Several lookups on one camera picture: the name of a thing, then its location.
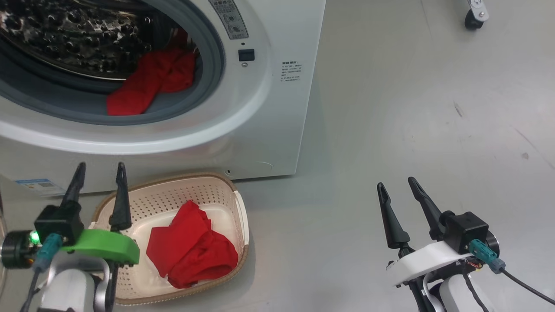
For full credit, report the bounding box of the red jersey with lettering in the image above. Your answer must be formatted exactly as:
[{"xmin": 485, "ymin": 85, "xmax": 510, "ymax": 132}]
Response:
[{"xmin": 106, "ymin": 30, "xmax": 196, "ymax": 117}]

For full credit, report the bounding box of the cream perforated laundry basket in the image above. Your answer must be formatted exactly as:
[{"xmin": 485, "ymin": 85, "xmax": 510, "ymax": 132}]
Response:
[{"xmin": 89, "ymin": 172, "xmax": 250, "ymax": 305}]

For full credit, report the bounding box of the blue energy label sticker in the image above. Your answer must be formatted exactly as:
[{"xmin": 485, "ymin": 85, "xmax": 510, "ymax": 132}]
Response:
[{"xmin": 15, "ymin": 178, "xmax": 65, "ymax": 196}]

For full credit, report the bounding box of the metal leg with caster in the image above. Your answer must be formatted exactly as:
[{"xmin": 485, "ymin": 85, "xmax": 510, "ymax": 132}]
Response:
[{"xmin": 464, "ymin": 0, "xmax": 490, "ymax": 30}]

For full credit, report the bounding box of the small printed text sticker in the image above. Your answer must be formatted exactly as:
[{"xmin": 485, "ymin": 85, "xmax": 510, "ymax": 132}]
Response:
[{"xmin": 281, "ymin": 62, "xmax": 303, "ymax": 83}]

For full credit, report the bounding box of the left black cable teal plug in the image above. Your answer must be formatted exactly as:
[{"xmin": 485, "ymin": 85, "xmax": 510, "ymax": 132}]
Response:
[{"xmin": 20, "ymin": 233, "xmax": 63, "ymax": 312}]

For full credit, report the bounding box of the right black cable teal plug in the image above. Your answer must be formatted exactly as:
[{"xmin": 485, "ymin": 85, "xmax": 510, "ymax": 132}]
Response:
[{"xmin": 468, "ymin": 239, "xmax": 555, "ymax": 306}]

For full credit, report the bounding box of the white front-load washing machine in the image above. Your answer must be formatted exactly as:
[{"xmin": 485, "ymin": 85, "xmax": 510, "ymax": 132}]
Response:
[{"xmin": 0, "ymin": 0, "xmax": 326, "ymax": 196}]

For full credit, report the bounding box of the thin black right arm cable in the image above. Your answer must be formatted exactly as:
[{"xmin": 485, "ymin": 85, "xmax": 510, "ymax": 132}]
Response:
[{"xmin": 460, "ymin": 260, "xmax": 490, "ymax": 312}]

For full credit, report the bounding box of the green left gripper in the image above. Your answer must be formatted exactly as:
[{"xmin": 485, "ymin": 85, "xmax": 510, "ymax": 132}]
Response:
[{"xmin": 61, "ymin": 162, "xmax": 140, "ymax": 266}]

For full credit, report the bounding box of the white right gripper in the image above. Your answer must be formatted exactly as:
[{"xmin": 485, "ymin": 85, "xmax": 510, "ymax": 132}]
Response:
[{"xmin": 376, "ymin": 177, "xmax": 471, "ymax": 286}]

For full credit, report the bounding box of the black cable teal plug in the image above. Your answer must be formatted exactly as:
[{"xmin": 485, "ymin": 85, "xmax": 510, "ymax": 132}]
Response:
[
  {"xmin": 468, "ymin": 239, "xmax": 555, "ymax": 306},
  {"xmin": 20, "ymin": 233, "xmax": 63, "ymax": 312}
]

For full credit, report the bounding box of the grey warning label sticker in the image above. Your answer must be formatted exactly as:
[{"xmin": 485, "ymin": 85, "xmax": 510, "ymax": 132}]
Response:
[{"xmin": 208, "ymin": 0, "xmax": 250, "ymax": 40}]

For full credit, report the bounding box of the plain red garment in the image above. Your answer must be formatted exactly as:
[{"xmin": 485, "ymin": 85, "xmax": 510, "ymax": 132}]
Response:
[{"xmin": 146, "ymin": 200, "xmax": 239, "ymax": 289}]

